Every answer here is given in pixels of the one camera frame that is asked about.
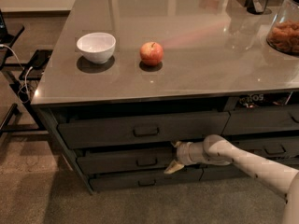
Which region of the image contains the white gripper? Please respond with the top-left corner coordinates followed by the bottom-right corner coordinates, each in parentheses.
top-left (164, 141), bottom-right (203, 175)

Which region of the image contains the snack bag in drawer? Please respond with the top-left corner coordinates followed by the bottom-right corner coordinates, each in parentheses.
top-left (237, 92), bottom-right (292, 108)

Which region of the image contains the red apple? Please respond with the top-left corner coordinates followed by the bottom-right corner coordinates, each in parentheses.
top-left (139, 42), bottom-right (164, 66)

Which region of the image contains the white ceramic bowl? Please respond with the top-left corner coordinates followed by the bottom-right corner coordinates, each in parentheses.
top-left (77, 32), bottom-right (116, 63)

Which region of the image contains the glass jar with snacks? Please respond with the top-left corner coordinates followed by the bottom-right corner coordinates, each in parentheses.
top-left (266, 0), bottom-right (299, 55)

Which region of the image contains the black side stand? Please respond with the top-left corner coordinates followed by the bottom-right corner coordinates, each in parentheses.
top-left (0, 10), bottom-right (48, 135)

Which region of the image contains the black smartphone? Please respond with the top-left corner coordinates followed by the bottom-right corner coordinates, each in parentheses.
top-left (28, 49), bottom-right (52, 69)

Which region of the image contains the dark cabinet frame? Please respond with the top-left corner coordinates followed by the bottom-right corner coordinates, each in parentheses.
top-left (36, 93), bottom-right (299, 191)

